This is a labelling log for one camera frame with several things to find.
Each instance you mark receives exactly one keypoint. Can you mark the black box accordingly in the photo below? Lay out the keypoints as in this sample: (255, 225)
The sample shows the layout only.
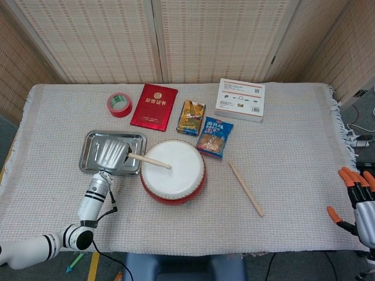
(363, 165)

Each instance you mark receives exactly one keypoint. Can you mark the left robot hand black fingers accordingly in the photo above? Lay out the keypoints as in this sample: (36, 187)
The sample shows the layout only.
(111, 155)

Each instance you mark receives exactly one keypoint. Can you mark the white product box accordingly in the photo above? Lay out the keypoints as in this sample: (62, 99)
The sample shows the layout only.
(240, 99)

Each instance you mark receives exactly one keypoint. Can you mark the small orange floor item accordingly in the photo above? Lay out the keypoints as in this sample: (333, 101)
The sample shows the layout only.
(119, 276)

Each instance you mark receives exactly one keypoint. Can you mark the yellow floor tape strip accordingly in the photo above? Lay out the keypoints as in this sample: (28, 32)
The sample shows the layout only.
(93, 267)

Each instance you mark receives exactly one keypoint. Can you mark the blue snack bag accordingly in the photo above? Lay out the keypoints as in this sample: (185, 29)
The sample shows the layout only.
(214, 137)

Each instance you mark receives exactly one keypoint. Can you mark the white power strip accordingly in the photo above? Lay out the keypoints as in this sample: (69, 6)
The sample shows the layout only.
(361, 143)

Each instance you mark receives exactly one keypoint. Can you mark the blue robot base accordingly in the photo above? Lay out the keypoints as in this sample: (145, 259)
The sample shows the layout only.
(184, 267)

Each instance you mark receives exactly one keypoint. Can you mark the white woven tablecloth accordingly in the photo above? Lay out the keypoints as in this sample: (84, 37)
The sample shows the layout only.
(293, 175)

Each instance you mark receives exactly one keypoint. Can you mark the rectangular stainless steel tray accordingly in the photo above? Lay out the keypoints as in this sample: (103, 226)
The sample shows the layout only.
(89, 152)

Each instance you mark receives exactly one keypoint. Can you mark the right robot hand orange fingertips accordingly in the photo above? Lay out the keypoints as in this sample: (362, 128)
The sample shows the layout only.
(364, 216)

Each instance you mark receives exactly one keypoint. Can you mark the wooden drumstick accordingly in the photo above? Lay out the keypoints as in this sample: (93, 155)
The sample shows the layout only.
(246, 188)
(149, 160)

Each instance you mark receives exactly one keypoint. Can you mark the bamboo folding screen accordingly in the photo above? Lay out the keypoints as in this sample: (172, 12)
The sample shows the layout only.
(102, 44)

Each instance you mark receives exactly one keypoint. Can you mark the yellow snack box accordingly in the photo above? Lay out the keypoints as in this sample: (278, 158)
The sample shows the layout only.
(190, 120)

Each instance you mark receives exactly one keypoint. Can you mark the red certificate booklet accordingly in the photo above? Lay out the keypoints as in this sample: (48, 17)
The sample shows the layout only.
(153, 111)

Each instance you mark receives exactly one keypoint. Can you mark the red drum with white skin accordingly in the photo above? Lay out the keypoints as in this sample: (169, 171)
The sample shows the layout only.
(175, 178)

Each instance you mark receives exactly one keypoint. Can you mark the red tape roll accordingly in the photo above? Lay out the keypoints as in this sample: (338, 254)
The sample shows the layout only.
(120, 112)

